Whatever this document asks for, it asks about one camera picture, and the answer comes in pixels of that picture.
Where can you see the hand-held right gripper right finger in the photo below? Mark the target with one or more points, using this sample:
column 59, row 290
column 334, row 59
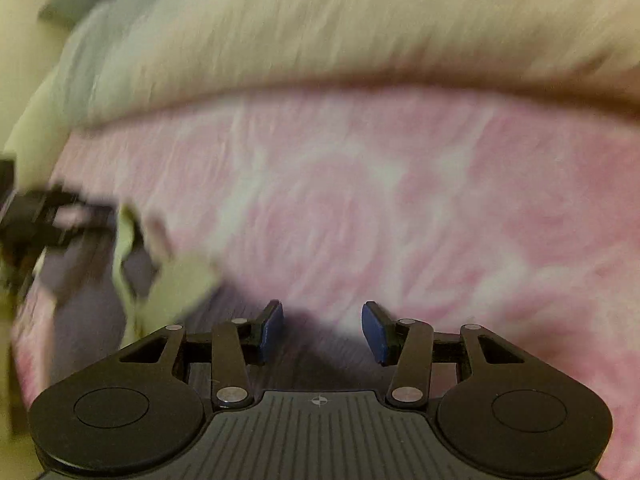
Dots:
column 377, row 332

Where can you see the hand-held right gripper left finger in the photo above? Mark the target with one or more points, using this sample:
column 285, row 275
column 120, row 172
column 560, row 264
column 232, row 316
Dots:
column 270, row 332

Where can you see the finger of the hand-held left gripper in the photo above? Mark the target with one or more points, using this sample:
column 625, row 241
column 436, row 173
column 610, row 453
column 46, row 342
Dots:
column 55, row 215

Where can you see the purple knit sweater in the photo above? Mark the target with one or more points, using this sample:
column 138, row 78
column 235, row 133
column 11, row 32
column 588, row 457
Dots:
column 85, row 310

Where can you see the pink floral blanket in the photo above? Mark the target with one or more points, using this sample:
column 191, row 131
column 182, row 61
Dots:
column 400, row 210

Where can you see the grey and cream duvet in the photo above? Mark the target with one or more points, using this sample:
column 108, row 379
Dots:
column 350, row 25

